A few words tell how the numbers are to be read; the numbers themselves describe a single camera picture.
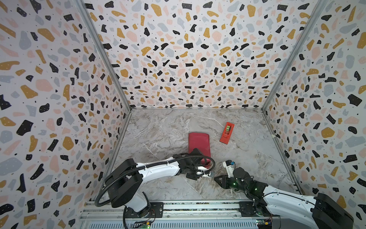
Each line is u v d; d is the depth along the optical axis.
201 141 0.94
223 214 0.73
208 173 0.70
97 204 0.38
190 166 0.64
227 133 1.00
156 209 0.74
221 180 0.78
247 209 0.74
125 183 0.43
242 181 0.64
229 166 0.78
